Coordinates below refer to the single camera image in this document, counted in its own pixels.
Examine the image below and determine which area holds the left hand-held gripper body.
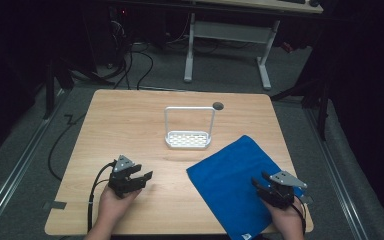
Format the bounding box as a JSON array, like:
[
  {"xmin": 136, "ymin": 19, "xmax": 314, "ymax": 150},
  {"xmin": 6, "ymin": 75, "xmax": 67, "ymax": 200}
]
[{"xmin": 107, "ymin": 154, "xmax": 144, "ymax": 199}]

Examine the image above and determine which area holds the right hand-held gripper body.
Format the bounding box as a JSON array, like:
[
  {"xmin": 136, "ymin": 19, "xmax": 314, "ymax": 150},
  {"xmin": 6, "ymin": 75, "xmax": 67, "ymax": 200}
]
[{"xmin": 262, "ymin": 170, "xmax": 309, "ymax": 211}]

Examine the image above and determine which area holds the blue cloth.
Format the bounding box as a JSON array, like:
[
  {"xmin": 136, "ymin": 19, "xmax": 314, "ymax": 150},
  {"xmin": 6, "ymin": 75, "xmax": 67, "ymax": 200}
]
[{"xmin": 185, "ymin": 134, "xmax": 306, "ymax": 240}]

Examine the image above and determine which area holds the person's right hand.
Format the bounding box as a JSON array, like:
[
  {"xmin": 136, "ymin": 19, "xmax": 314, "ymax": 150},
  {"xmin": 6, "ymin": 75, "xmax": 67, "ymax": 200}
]
[{"xmin": 262, "ymin": 196, "xmax": 306, "ymax": 232}]

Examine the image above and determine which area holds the person's left hand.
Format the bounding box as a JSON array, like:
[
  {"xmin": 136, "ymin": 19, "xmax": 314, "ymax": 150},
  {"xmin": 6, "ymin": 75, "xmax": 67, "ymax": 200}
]
[{"xmin": 97, "ymin": 184, "xmax": 142, "ymax": 228}]

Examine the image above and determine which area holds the black metal stand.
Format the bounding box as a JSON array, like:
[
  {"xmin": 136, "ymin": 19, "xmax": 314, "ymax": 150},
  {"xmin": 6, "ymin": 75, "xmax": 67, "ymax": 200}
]
[
  {"xmin": 269, "ymin": 74, "xmax": 332, "ymax": 142},
  {"xmin": 42, "ymin": 59, "xmax": 114, "ymax": 120}
]

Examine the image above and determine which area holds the small red object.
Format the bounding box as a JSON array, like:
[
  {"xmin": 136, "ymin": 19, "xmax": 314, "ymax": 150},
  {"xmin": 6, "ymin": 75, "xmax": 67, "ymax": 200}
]
[{"xmin": 280, "ymin": 41, "xmax": 295, "ymax": 54}]

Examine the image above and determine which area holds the dark computer tower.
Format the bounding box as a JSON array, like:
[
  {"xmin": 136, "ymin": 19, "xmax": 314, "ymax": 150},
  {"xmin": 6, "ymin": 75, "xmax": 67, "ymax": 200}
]
[{"xmin": 108, "ymin": 5, "xmax": 132, "ymax": 69}]

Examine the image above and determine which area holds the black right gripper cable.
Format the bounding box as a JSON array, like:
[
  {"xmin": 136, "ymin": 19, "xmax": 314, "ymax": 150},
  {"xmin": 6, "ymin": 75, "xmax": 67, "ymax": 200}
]
[{"xmin": 290, "ymin": 195, "xmax": 308, "ymax": 235}]

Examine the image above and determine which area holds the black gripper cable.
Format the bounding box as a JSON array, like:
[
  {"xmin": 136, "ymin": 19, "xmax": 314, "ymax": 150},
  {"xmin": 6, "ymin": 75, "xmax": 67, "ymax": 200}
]
[
  {"xmin": 86, "ymin": 161, "xmax": 118, "ymax": 233},
  {"xmin": 290, "ymin": 195, "xmax": 308, "ymax": 235}
]

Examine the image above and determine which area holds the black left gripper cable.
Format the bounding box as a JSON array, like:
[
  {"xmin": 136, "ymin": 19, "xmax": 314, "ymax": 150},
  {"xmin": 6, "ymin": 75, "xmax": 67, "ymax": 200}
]
[{"xmin": 86, "ymin": 161, "xmax": 118, "ymax": 233}]

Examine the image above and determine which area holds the white rack with handle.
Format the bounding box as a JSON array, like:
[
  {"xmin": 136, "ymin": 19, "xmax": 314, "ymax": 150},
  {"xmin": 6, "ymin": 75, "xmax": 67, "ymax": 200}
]
[{"xmin": 163, "ymin": 105, "xmax": 217, "ymax": 151}]

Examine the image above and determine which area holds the metal floor rail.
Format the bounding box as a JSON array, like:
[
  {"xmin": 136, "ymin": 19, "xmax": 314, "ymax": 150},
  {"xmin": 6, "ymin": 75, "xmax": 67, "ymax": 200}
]
[
  {"xmin": 303, "ymin": 107, "xmax": 371, "ymax": 240},
  {"xmin": 0, "ymin": 89, "xmax": 68, "ymax": 232}
]

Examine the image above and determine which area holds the black floor cable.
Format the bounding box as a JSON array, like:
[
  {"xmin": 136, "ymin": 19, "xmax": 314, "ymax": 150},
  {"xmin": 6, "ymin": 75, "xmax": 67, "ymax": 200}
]
[{"xmin": 47, "ymin": 112, "xmax": 88, "ymax": 182}]

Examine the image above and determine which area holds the black cable bundle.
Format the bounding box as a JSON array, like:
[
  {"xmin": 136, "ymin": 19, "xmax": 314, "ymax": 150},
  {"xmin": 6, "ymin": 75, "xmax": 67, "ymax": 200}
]
[{"xmin": 96, "ymin": 19, "xmax": 155, "ymax": 91}]

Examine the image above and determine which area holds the white metal frame desk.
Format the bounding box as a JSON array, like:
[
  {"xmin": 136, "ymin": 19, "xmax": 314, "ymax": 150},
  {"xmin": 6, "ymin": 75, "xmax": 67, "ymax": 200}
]
[{"xmin": 182, "ymin": 0, "xmax": 325, "ymax": 92}]

